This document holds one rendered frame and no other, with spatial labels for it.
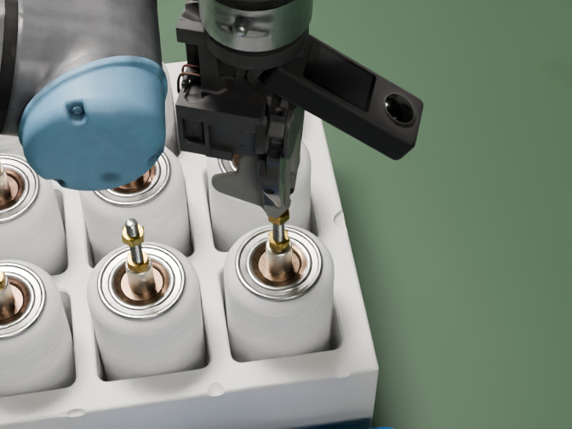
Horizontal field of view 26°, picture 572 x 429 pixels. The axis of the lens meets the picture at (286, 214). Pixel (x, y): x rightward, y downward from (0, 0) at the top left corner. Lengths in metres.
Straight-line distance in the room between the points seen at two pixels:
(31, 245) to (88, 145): 0.51
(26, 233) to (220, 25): 0.39
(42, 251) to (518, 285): 0.52
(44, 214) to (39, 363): 0.14
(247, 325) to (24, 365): 0.19
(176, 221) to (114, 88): 0.53
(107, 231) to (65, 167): 0.49
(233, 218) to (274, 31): 0.37
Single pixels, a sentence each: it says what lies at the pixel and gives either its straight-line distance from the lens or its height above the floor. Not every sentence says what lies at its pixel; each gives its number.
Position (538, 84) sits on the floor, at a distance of 1.55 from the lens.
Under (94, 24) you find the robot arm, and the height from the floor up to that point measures 0.68.
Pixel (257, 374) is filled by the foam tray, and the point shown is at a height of 0.18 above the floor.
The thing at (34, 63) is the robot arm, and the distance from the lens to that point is 0.63.
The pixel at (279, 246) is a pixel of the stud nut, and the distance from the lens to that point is 1.02.
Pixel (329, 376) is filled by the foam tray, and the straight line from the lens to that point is 1.09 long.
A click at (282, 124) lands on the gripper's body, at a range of 0.86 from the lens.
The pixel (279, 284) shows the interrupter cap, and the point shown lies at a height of 0.25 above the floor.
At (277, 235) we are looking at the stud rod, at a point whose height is 0.30.
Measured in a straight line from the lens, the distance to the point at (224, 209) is 1.14.
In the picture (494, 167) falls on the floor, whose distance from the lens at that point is 1.46.
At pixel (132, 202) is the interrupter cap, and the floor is 0.25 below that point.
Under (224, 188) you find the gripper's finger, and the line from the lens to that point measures 0.95.
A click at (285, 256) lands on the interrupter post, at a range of 1.04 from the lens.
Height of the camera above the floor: 1.14
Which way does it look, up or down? 55 degrees down
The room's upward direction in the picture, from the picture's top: straight up
